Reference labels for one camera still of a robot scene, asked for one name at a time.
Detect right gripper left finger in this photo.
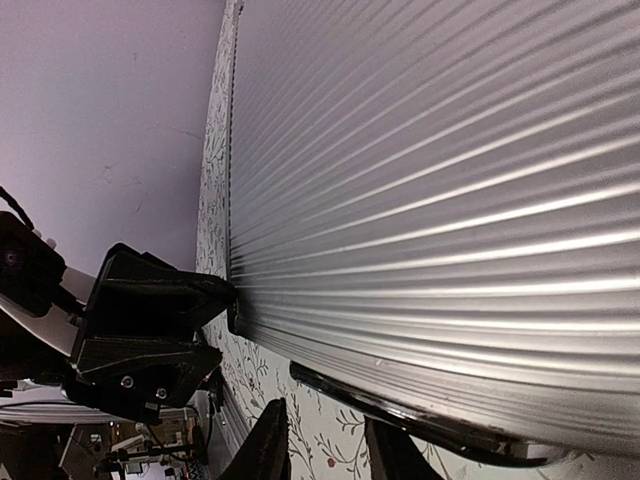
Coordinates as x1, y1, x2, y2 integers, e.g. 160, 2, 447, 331
230, 398, 291, 479

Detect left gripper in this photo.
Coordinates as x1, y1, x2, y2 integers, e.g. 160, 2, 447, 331
62, 243, 235, 425

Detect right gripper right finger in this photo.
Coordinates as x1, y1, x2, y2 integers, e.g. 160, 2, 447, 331
365, 419, 443, 480

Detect aluminium poker case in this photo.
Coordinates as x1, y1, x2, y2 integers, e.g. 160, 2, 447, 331
229, 1, 639, 465

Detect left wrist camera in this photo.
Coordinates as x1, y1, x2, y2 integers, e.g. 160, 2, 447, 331
0, 187, 96, 361

